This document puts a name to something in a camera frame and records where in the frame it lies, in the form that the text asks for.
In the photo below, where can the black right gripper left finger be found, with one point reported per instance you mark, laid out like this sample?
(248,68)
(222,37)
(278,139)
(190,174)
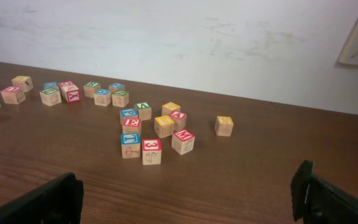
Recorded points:
(57,201)

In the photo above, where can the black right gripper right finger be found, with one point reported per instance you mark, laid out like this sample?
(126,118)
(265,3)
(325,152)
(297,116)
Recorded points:
(316,201)

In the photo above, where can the blue T umbrella block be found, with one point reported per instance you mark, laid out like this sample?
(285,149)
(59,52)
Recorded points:
(130,144)

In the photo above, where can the red E block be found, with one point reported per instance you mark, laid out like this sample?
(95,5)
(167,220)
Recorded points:
(132,125)

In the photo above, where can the red 3 block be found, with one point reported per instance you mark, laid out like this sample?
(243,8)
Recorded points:
(151,152)

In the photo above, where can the green Z block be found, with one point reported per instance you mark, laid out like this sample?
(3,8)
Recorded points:
(50,96)

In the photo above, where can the red tilted Y block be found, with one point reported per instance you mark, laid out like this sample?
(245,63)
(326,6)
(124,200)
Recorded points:
(70,92)

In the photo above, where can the blue P block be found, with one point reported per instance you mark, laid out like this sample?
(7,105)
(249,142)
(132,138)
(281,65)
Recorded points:
(127,113)

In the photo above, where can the blue H block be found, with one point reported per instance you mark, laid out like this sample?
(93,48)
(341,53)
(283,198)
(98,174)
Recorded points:
(102,97)

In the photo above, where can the red U block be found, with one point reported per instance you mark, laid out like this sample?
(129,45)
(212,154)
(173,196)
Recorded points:
(13,95)

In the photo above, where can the green R block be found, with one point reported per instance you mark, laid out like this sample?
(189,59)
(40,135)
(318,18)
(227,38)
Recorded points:
(90,88)

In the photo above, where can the blue D block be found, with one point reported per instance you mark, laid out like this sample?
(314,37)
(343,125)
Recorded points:
(53,85)

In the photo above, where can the yellow block far right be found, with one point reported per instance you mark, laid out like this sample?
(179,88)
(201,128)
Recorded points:
(224,126)

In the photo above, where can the green N block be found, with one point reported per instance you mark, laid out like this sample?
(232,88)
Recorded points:
(120,98)

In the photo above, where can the green V block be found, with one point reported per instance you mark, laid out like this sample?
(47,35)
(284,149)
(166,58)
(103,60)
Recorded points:
(144,110)

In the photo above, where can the yellow block upper left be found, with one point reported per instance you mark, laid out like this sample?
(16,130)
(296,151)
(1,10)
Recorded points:
(23,82)

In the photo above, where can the blue X block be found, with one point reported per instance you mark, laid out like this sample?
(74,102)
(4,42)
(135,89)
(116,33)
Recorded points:
(116,86)

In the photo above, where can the yellow block centre right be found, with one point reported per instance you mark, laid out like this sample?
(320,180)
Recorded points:
(163,126)

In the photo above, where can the red M block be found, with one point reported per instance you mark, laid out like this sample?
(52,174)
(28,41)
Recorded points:
(183,141)

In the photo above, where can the yellow block near A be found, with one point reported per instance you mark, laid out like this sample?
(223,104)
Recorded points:
(170,107)

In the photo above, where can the red A block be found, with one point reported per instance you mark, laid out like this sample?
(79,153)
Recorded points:
(179,119)

